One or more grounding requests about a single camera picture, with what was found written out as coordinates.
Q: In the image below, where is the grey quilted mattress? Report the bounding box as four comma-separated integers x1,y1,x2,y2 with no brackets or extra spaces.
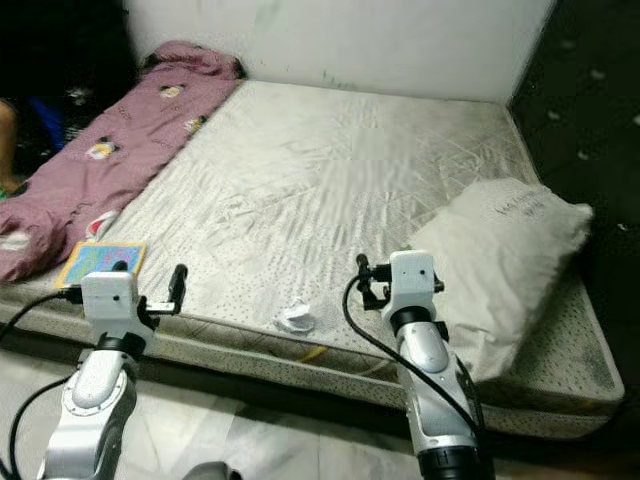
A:
0,78,626,441

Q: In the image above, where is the black printed bag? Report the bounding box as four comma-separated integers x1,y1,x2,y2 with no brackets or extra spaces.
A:
60,80,116,149

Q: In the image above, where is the black tufted headboard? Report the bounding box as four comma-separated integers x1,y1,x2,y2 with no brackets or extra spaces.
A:
508,0,640,331

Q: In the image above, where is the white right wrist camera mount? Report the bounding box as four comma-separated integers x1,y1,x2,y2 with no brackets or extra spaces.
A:
390,250,439,311

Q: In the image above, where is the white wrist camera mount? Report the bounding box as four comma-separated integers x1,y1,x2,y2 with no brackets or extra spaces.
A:
390,250,439,311
80,270,139,339

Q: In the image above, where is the blue cloth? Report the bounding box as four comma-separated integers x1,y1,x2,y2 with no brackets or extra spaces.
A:
28,97,63,151

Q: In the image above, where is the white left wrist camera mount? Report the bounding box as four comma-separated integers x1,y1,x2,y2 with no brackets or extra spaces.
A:
80,270,139,339

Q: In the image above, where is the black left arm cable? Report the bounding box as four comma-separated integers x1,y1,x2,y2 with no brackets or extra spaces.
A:
0,288,83,480

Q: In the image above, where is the grey robot leg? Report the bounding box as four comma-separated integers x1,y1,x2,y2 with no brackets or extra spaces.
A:
185,462,241,480

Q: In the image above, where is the white tissue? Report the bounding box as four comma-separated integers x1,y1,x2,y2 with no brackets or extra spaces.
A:
278,300,321,334

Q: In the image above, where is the white pillow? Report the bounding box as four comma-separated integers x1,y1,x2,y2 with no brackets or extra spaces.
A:
405,178,596,383

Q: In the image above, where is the pink cartoon print blanket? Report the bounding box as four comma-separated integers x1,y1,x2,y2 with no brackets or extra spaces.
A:
0,40,246,284

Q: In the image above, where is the person bare leg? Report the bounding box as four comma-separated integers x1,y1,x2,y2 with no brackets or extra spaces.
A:
0,98,17,196

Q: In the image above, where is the colourful children's book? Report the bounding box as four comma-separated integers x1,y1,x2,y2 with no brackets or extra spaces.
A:
55,241,146,291

